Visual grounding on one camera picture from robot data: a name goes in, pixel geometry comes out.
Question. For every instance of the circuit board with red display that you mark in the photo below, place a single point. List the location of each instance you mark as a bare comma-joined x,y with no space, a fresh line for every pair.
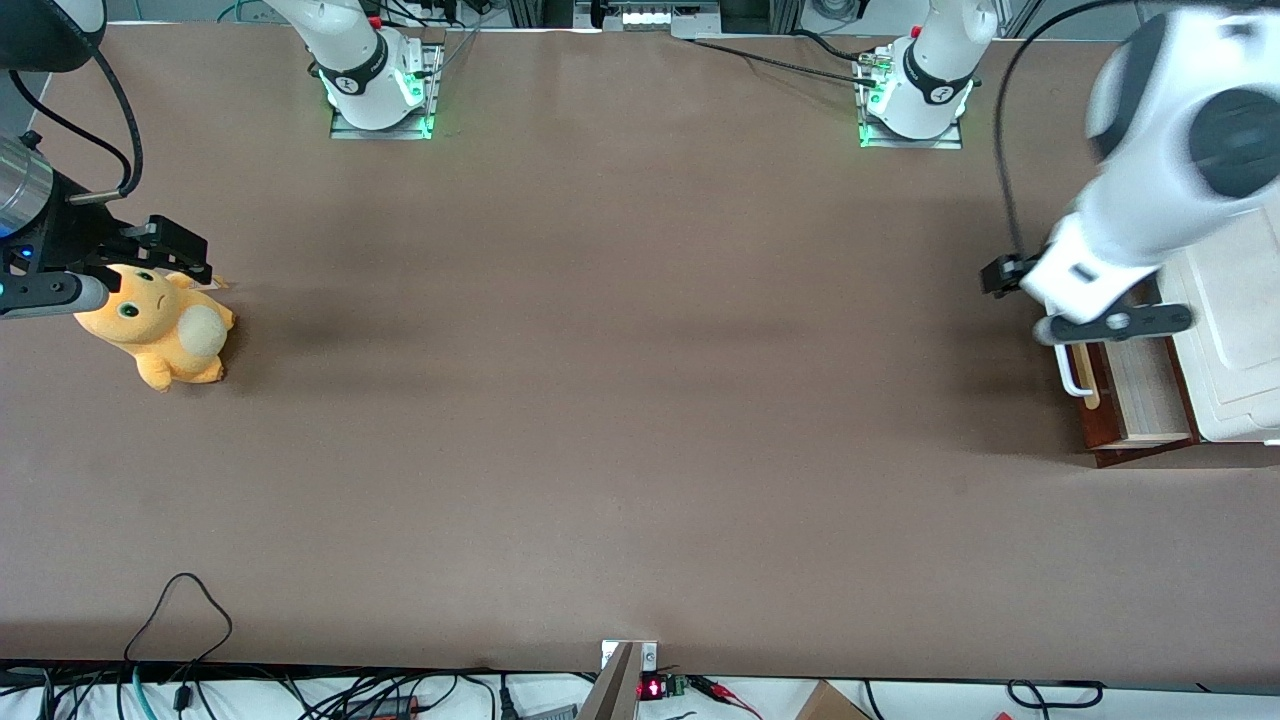
652,688

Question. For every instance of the grey power strip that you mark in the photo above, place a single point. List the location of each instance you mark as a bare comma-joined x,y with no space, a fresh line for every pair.
550,714

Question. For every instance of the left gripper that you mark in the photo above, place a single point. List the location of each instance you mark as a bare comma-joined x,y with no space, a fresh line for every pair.
1003,274

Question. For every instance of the metal camera mount bar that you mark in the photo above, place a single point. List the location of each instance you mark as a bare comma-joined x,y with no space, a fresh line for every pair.
615,690

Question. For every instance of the orange plush toy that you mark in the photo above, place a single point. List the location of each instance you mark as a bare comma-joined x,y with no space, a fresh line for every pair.
150,335

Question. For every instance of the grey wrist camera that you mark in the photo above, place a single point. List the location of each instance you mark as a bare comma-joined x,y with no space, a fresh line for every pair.
1120,323
50,295

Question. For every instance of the brown cardboard piece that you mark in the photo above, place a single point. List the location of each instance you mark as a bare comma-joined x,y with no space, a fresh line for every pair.
830,705

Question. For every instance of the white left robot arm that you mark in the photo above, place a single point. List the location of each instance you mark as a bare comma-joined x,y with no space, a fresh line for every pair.
1150,190

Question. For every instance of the black power adapter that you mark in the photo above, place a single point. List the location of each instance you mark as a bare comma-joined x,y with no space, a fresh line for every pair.
385,708

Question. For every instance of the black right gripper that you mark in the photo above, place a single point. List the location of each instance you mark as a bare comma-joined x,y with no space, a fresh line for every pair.
72,232

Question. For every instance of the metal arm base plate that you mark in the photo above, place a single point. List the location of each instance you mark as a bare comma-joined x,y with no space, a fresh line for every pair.
950,142
350,131

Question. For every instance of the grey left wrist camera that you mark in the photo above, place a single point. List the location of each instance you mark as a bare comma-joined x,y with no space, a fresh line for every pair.
1120,323

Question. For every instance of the white and brown drawer cabinet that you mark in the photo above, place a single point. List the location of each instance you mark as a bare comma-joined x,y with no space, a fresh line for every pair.
1240,380

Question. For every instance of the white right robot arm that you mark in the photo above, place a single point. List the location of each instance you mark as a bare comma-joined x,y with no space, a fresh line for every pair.
350,45

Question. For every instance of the lit device at table edge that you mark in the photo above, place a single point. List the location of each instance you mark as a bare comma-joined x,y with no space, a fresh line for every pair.
650,17

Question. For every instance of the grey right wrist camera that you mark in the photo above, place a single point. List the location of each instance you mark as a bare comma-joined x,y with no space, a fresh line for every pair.
50,295

